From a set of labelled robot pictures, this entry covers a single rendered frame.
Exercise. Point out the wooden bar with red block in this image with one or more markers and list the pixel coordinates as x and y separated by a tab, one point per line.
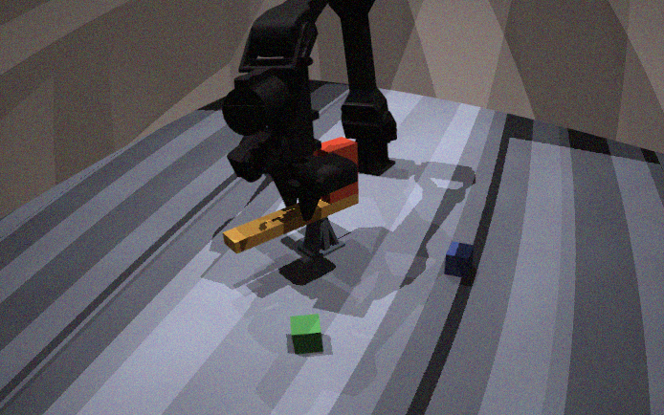
278	223

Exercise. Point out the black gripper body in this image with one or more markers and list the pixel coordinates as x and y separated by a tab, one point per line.
318	175

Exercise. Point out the blue cube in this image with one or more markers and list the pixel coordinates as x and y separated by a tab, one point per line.
459	259

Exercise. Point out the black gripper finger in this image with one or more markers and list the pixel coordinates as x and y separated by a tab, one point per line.
280	174
307	201

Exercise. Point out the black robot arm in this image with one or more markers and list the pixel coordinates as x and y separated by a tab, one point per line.
274	86

